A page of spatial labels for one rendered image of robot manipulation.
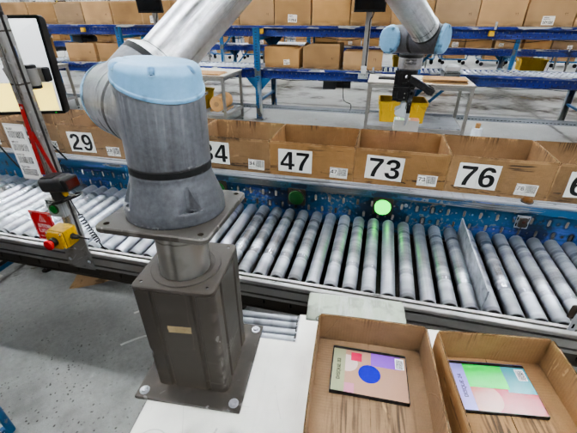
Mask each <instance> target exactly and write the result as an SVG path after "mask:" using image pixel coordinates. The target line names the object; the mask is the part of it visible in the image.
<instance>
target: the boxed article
mask: <svg viewBox="0 0 577 433"><path fill-rule="evenodd" d="M418 126H419V118H409V120H408V122H407V124H406V125H404V119H403V118H400V117H394V120H393V126H392V129H393V130H394V131H413V132H417V130H418Z"/></svg>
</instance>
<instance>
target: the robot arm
mask: <svg viewBox="0 0 577 433"><path fill-rule="evenodd" d="M251 1H252V0H178V1H177V2H176V3H175V4H174V5H173V6H172V8H171V9H170V10H169V11H168V12H167V13H166V14H165V15H164V16H163V17H162V18H161V19H160V20H159V21H158V22H157V23H156V25H155V26H154V27H153V28H152V29H151V30H150V31H149V33H148V34H147V35H146V36H145V37H144V38H143V39H142V40H131V39H127V40H126V41H125V42H124V43H123V45H121V46H120V48H119V49H118V50H117V51H116V52H115V53H114V54H113V55H112V56H111V57H110V58H109V59H108V60H107V61H104V62H100V63H98V64H96V65H94V66H93V67H91V68H90V69H89V70H88V71H87V72H86V73H85V75H84V76H83V78H82V81H81V85H80V98H81V102H82V106H83V108H84V110H85V112H86V113H87V115H88V116H89V117H90V118H91V119H92V121H93V122H94V123H95V124H96V125H97V126H99V127H100V128H101V129H102V130H103V131H106V132H108V133H111V134H112V135H114V136H115V137H117V138H119V139H121V140H122V143H123V146H124V151H125V159H126V163H127V167H128V171H129V181H128V186H127V190H126V194H125V202H124V208H125V215H126V218H127V220H128V221H129V222H130V223H132V224H133V225H136V226H137V227H140V228H143V229H153V230H174V229H185V228H190V227H193V226H197V225H199V224H202V223H206V222H208V221H210V220H212V219H213V218H215V217H217V216H218V215H219V214H221V213H222V211H223V210H224V207H225V198H224V192H223V190H222V188H221V186H220V184H219V182H218V180H217V178H216V176H215V174H214V172H213V170H212V166H211V156H210V139H209V129H208V120H207V110H206V100H205V85H204V83H203V76H202V71H201V68H200V66H199V65H198V64H199V63H200V61H201V60H202V59H203V58H204V57H205V55H206V54H207V53H208V52H209V51H210V49H211V48H212V47H213V46H214V45H215V43H216V42H217V41H218V40H219V39H220V38H221V37H222V36H223V35H224V34H225V32H226V31H227V30H228V29H229V27H230V26H231V25H232V24H233V23H234V21H235V20H236V19H237V18H238V17H239V16H240V14H241V13H242V12H243V11H244V9H245V8H246V7H247V6H248V5H249V3H250V2H251ZM385 1H386V2H387V4H388V5H389V7H390V8H391V9H392V11H393V13H394V14H395V15H396V17H397V18H398V19H399V20H400V22H401V23H402V24H403V25H394V24H392V25H390V26H387V27H385V28H384V29H383V30H382V32H381V34H380V48H381V50H382V51H383V52H384V53H388V54H393V53H399V60H398V68H399V70H396V72H395V78H394V84H393V91H392V101H399V102H401V103H400V105H399V106H396V107H395V108H394V110H395V113H394V114H395V115H396V116H398V117H400V118H403V119H404V125H406V124H407V122H408V120H409V116H410V108H411V102H412V101H413V96H414V88H415V87H417V88H419V89H420V90H422V91H423V92H424V93H425V94H426V95H430V96H432V95H433V94H434V92H435V90H434V87H433V86H430V85H427V84H426V83H424V82H422V81H421V80H419V79H417V78H416V77H414V76H412V75H416V74H418V70H420V69H421V68H422V61H423V54H434V55H436V54H442V53H444V52H445V51H446V49H447V48H448V46H449V44H450V41H451V38H452V27H451V25H450V24H447V23H445V24H441V23H440V21H439V20H438V18H437V17H436V16H435V15H434V12H433V10H432V9H431V8H430V6H429V5H428V2H427V0H385ZM405 76H407V77H405Z"/></svg>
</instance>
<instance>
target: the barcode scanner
mask: <svg viewBox="0 0 577 433"><path fill-rule="evenodd" d="M38 185H39V188H40V189H41V191H42V192H49V193H50V194H51V196H52V198H53V199H54V201H53V202H52V205H56V204H62V203H64V200H65V199H67V198H71V196H69V194H68V192H70V191H71V190H73V189H75V188H77V187H79V186H80V185H81V183H80V181H79V179H78V178H77V175H76V174H69V173H65V174H63V172H57V173H49V174H47V175H45V176H43V177H41V178H39V180H38Z"/></svg>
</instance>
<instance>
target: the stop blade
mask: <svg viewBox="0 0 577 433"><path fill-rule="evenodd" d="M457 237H458V239H459V245H460V247H461V251H462V254H463V256H464V260H465V264H466V267H467V271H468V273H469V276H470V280H471V284H472V288H473V290H474V293H475V297H476V299H477V305H478V307H479V311H483V307H484V304H485V302H486V300H487V297H488V295H489V287H488V285H487V283H486V280H485V277H484V275H483V271H482V268H481V266H480V263H479V261H478V258H477V254H476V251H475V249H474V247H473V244H472V241H471V238H470V235H469V232H468V229H467V227H466V225H465V220H464V218H462V219H461V223H460V225H459V231H458V234H457Z"/></svg>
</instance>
